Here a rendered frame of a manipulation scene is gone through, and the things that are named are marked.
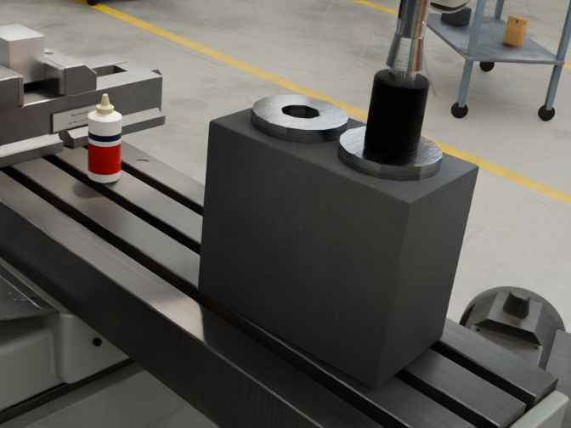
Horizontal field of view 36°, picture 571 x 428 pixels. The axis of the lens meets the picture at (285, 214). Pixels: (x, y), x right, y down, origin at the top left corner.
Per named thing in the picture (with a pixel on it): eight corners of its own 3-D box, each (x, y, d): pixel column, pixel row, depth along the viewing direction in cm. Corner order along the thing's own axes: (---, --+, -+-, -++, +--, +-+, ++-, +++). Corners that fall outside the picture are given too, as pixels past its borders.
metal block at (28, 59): (19, 67, 119) (18, 23, 116) (45, 80, 115) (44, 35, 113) (-15, 73, 115) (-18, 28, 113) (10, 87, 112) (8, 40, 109)
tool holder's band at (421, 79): (388, 98, 71) (390, 87, 71) (363, 79, 75) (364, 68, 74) (438, 97, 73) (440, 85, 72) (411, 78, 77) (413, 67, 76)
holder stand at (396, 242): (272, 253, 98) (291, 81, 89) (443, 338, 86) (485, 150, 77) (195, 291, 89) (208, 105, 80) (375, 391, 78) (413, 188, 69)
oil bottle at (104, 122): (108, 167, 113) (109, 86, 108) (127, 178, 111) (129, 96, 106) (81, 175, 111) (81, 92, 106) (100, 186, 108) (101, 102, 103)
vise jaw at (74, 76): (44, 64, 125) (43, 36, 124) (97, 89, 118) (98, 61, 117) (7, 70, 121) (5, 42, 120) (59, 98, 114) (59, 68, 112)
